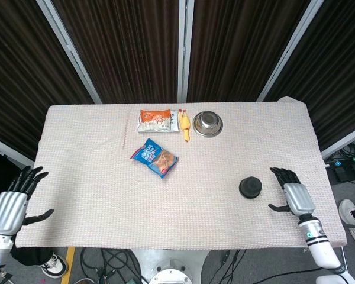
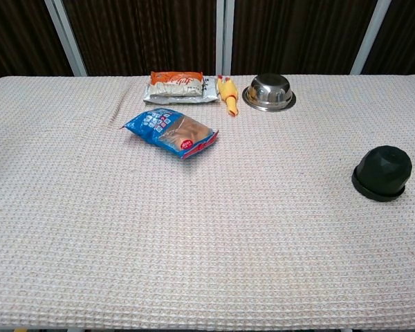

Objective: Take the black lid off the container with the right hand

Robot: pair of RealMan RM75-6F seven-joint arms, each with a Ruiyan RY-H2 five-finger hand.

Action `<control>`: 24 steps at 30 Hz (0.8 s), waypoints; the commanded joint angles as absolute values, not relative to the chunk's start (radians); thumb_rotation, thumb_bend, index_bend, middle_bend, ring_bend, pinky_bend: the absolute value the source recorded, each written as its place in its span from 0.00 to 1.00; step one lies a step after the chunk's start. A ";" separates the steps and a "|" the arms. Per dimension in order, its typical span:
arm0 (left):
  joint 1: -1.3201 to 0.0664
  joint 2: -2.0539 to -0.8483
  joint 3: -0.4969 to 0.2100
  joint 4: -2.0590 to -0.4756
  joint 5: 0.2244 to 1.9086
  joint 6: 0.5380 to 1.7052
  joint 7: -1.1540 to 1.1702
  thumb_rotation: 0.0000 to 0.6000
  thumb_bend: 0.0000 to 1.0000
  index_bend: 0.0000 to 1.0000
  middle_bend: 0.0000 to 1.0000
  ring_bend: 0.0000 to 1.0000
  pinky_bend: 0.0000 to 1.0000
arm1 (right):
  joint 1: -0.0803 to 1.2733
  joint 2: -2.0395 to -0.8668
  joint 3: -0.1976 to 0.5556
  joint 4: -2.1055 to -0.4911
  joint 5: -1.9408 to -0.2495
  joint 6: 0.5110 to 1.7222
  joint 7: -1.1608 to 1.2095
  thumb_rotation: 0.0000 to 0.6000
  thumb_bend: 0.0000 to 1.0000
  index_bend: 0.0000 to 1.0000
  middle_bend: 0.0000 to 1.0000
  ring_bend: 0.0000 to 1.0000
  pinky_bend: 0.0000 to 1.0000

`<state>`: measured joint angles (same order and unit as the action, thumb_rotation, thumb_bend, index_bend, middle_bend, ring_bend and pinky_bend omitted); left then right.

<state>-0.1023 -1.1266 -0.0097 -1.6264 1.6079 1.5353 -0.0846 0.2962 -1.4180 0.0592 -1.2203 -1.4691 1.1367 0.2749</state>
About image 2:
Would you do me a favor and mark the black faceted bowl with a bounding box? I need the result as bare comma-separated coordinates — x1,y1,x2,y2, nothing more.
351,145,413,203

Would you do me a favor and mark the dark brown ribbed partition panel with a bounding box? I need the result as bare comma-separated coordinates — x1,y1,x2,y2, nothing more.
362,0,415,76
62,0,218,77
230,0,380,76
0,0,74,89

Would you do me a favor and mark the stainless steel bowl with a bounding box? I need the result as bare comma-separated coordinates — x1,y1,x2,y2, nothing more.
241,73,297,113

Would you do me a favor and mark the yellow rubber chicken toy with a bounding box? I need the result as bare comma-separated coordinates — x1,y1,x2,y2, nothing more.
216,73,240,118

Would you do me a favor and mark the silver white food packet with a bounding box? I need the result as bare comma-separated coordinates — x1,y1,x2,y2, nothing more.
143,75,221,105

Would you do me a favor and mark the beige waffle tablecloth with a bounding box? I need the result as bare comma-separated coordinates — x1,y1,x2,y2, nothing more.
0,74,415,331

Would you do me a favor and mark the orange white snack packet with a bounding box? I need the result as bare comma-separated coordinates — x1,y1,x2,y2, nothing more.
149,71,205,98

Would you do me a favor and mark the blue snack bag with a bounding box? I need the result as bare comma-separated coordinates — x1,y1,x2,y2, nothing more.
120,107,219,160

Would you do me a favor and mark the grey metal partition post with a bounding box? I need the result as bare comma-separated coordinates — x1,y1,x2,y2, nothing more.
215,0,235,76
44,0,89,77
350,0,392,75

